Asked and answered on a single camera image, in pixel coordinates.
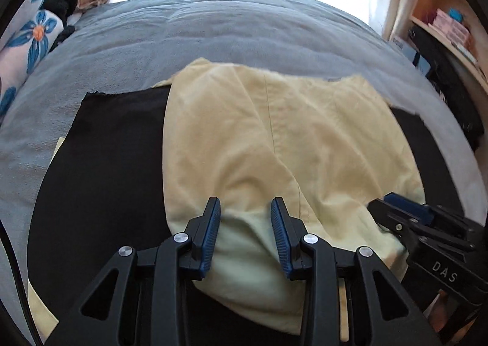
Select person's right hand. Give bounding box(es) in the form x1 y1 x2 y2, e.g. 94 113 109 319
426 291 481 345

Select wooden wall shelf unit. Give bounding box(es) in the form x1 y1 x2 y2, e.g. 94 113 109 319
410 0 488 89

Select grey bed blanket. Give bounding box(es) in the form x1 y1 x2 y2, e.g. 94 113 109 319
0 0 488 344

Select black clothes pile by quilt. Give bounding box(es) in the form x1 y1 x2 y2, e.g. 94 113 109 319
41 0 78 51

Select black white patterned garment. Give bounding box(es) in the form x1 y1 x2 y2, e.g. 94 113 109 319
409 24 485 152

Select black cable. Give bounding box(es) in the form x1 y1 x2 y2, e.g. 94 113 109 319
0 219 43 346

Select blue floral rolled quilt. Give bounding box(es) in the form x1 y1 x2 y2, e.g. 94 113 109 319
0 0 64 116

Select pink storage boxes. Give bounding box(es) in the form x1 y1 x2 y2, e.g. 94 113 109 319
432 8 472 48

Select yellow and black hooded jacket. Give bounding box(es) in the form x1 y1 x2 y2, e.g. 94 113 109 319
27 59 462 345

